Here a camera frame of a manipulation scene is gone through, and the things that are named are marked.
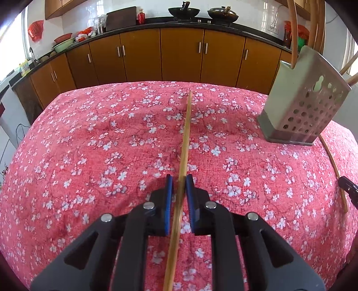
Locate metal cup with plastic bag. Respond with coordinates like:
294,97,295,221
94,14,108,33

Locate red and white dishes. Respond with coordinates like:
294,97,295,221
75,26,98,42

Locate red plastic bag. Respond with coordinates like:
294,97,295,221
28,20,45,42

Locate green basin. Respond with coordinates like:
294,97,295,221
52,39,75,53

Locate black kitchen countertop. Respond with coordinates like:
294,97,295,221
8,17,293,81

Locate wok with lid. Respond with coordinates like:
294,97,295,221
207,6,239,24

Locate wide bright window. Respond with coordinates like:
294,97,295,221
0,8,30,81

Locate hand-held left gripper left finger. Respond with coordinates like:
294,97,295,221
30,174,174,291

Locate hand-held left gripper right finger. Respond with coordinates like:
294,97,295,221
185,174,326,291

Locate black wok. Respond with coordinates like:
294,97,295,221
168,1,201,19

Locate small wooden wall cabinet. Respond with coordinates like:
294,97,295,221
45,0,87,20

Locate red basin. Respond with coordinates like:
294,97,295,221
54,33,73,44

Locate wooden base cabinets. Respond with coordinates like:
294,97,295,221
13,28,294,108

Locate red floral tablecloth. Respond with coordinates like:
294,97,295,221
0,81,358,291

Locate long wooden wall cabinet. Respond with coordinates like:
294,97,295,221
274,0,326,21

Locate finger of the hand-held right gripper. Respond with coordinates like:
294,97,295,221
338,176,358,209

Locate narrow bright window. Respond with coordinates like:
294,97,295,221
347,28,358,76

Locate dark wooden cutting board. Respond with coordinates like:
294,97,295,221
106,6,137,31

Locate red bag with green packs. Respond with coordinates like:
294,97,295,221
283,21,311,48

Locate gas stove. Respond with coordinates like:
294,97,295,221
168,16,238,27

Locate perforated metal chopstick holder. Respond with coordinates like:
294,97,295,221
257,45,352,146

